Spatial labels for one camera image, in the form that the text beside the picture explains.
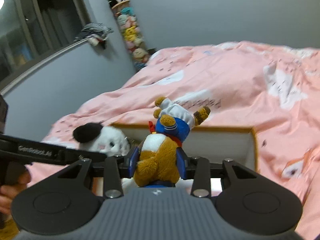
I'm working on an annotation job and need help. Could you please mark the hanging plush toy organizer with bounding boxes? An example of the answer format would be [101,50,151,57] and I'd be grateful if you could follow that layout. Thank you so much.
[111,0,151,71]

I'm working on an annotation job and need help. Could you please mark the white rabbit plush toy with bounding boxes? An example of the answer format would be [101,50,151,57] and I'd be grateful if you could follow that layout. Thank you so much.
[73,122,131,157]

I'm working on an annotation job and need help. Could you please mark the brown dog plush toy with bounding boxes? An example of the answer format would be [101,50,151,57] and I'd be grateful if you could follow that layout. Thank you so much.
[121,96,210,193]

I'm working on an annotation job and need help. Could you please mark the pink patterned duvet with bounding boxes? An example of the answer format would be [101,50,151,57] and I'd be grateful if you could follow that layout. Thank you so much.
[44,41,319,239]

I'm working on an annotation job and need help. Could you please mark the clothes on window sill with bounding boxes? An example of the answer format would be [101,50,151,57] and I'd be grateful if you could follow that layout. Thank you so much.
[74,23,114,49]

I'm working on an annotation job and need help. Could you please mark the person's left hand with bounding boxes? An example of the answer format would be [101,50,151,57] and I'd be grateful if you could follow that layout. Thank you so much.
[0,169,31,215]

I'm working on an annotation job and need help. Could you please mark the orange cardboard storage box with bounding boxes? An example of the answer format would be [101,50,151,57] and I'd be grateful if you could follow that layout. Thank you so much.
[91,122,259,197]

